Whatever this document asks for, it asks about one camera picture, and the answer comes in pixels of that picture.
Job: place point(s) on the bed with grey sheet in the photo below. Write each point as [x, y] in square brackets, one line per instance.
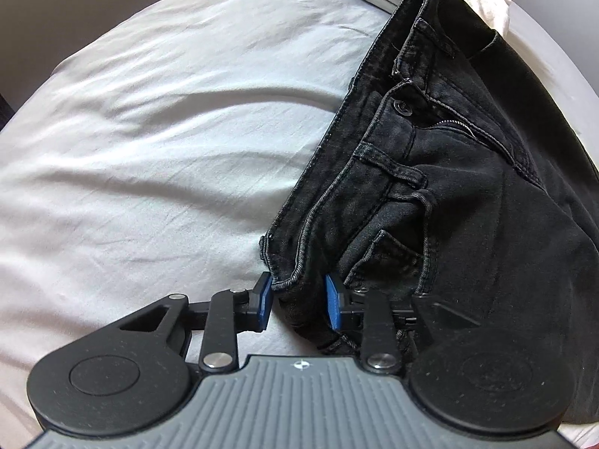
[140, 149]

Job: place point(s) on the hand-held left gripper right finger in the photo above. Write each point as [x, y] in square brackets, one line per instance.
[332, 304]

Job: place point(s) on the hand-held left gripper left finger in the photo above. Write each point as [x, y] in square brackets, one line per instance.
[264, 302]

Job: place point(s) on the black jeans pants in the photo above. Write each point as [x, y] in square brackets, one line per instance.
[468, 196]

